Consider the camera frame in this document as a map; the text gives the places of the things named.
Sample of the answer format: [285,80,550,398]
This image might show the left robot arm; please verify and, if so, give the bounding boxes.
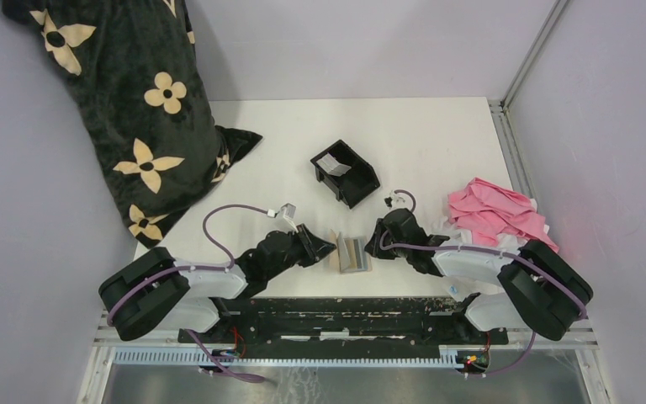
[98,225,336,343]

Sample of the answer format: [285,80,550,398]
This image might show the white slotted cable duct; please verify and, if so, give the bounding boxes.
[112,346,460,369]

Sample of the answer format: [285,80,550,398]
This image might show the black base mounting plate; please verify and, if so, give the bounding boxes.
[197,297,509,359]

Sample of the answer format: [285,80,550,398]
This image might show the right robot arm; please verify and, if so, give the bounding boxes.
[364,208,594,343]

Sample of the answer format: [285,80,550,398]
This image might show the stack of credit cards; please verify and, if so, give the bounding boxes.
[316,153,352,177]

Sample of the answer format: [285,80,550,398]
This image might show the black floral blanket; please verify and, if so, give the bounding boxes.
[1,1,262,248]

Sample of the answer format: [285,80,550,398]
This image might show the pink cloth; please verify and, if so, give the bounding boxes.
[447,178,559,252]

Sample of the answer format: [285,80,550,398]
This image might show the black plastic tray box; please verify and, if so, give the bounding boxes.
[310,140,380,210]

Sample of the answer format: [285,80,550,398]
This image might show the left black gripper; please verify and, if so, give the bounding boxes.
[266,222,336,280]

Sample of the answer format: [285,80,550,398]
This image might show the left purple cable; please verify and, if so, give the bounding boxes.
[105,204,279,385]

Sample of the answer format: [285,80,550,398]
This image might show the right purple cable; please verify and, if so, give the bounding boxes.
[379,189,590,378]

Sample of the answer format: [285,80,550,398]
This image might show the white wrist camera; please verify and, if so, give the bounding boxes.
[384,191,408,210]
[266,203,298,231]

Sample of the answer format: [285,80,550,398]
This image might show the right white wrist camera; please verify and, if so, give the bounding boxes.
[384,191,408,210]

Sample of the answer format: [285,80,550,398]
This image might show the aluminium frame rail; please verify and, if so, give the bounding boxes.
[488,0,573,199]

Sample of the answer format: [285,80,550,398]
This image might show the purple cable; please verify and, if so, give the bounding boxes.
[105,204,279,385]
[379,189,590,378]

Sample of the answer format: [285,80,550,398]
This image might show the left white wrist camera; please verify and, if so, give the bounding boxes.
[266,203,298,231]

